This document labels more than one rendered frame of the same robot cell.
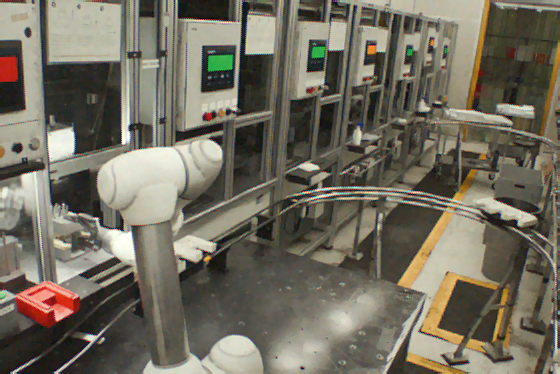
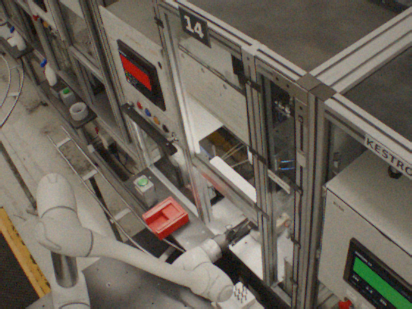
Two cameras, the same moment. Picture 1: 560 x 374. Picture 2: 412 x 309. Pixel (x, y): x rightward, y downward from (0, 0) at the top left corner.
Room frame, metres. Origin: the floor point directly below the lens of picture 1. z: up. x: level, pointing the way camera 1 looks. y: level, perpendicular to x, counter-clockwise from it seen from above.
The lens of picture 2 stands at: (2.25, -0.34, 2.77)
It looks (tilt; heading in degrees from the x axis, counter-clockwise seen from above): 48 degrees down; 124
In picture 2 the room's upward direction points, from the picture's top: 11 degrees counter-clockwise
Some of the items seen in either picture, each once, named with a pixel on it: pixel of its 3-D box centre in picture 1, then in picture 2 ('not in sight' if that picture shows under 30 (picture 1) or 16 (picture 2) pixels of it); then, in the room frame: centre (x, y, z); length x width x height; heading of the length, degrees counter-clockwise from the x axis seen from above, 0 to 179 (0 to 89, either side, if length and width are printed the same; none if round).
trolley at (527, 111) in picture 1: (510, 136); not in sight; (7.28, -3.47, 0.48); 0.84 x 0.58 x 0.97; 161
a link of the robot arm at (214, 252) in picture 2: (115, 242); (210, 250); (1.60, 0.56, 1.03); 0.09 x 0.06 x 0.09; 153
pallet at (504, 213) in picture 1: (502, 215); not in sight; (2.74, -1.36, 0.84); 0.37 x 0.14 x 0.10; 31
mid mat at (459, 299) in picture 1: (472, 309); not in sight; (3.05, -1.47, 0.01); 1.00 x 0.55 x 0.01; 153
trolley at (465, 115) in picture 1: (472, 146); not in sight; (6.33, -2.53, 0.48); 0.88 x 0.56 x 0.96; 81
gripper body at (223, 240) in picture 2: (100, 236); (225, 239); (1.64, 0.62, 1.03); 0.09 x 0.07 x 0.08; 63
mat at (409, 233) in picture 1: (436, 195); not in sight; (5.59, -1.91, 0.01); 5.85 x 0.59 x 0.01; 153
